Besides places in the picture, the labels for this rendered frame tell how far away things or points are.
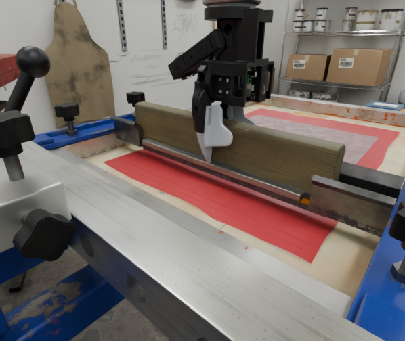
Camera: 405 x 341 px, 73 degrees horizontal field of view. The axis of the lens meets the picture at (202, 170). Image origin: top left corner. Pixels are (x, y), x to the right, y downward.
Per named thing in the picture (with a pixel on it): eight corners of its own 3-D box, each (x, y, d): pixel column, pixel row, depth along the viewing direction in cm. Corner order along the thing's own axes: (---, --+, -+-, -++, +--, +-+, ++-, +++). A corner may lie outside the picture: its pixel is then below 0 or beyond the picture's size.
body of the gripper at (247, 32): (242, 113, 35) (248, 3, 30) (192, 103, 40) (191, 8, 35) (271, 103, 40) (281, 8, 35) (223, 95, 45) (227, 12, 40)
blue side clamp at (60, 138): (155, 133, 75) (153, 107, 72) (168, 137, 72) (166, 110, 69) (38, 170, 54) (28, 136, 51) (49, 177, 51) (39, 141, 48)
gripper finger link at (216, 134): (221, 173, 39) (231, 107, 36) (191, 162, 42) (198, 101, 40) (233, 170, 41) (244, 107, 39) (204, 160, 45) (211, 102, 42)
